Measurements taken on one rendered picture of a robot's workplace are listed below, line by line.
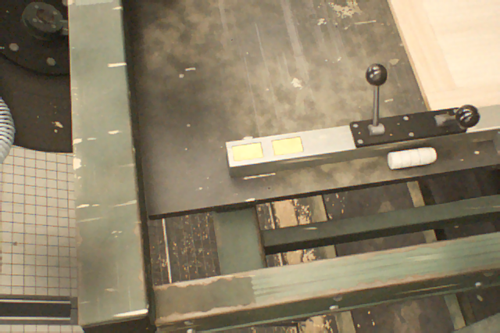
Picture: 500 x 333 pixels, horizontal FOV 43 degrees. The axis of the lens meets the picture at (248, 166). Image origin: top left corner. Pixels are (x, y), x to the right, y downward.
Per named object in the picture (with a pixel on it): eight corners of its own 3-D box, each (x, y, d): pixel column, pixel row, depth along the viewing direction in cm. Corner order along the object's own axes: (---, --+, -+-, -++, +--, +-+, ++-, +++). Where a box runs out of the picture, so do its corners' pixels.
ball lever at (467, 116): (451, 130, 111) (486, 125, 98) (430, 133, 111) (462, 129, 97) (448, 109, 111) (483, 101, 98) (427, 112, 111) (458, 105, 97)
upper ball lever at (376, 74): (389, 139, 108) (392, 66, 101) (368, 142, 108) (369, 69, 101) (382, 129, 111) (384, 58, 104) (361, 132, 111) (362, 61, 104)
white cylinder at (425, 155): (390, 172, 110) (433, 166, 111) (394, 163, 108) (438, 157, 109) (386, 158, 112) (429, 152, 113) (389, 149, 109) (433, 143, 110)
